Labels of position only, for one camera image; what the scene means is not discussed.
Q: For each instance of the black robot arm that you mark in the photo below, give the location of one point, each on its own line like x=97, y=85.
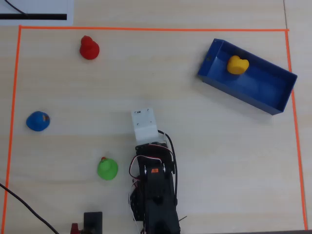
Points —
x=158, y=195

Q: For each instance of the white paper with black bar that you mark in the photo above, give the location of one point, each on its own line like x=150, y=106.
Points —
x=36, y=8

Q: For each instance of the green rubber duck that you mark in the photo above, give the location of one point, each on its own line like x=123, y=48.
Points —
x=107, y=169

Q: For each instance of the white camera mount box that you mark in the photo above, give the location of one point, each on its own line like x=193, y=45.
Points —
x=143, y=124

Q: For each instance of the yellow rubber duck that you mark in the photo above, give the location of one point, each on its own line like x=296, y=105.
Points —
x=237, y=65

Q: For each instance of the red rubber duck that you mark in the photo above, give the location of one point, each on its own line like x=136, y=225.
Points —
x=89, y=48

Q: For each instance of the long orange tape strip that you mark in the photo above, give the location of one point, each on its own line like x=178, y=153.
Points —
x=146, y=29

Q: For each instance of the blue rubber duck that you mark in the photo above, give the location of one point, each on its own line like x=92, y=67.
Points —
x=37, y=122

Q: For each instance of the red clamp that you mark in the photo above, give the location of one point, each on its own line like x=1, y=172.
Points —
x=74, y=229

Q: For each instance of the blue plastic box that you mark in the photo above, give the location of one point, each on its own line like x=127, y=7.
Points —
x=258, y=85

